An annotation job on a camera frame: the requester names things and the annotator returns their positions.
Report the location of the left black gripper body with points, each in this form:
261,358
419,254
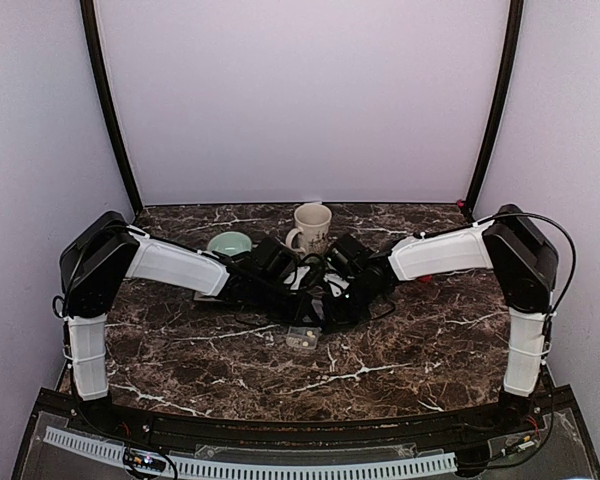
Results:
305,301

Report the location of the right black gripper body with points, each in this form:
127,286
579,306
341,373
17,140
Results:
346,313

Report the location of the clear plastic pill organizer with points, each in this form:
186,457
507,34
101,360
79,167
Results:
300,333

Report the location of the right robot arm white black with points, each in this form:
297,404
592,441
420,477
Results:
509,244

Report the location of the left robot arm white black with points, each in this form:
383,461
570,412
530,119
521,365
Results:
94,266

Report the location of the cream ceramic mug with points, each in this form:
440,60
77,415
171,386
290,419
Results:
311,228

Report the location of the celadon bowl on tray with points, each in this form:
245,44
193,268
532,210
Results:
230,243

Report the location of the square floral ceramic tray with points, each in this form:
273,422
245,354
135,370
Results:
199,297

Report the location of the small circuit board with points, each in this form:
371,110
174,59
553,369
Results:
139,459

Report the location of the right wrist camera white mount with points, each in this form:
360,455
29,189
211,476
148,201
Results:
336,283

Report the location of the white slotted cable duct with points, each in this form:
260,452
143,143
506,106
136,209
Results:
224,464

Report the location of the black front table rail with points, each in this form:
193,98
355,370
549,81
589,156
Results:
178,431

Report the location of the right black frame post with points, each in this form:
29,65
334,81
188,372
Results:
505,70

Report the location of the black frame post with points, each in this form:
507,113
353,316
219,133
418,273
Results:
104,92
505,70

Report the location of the left black frame post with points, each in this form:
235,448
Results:
104,92

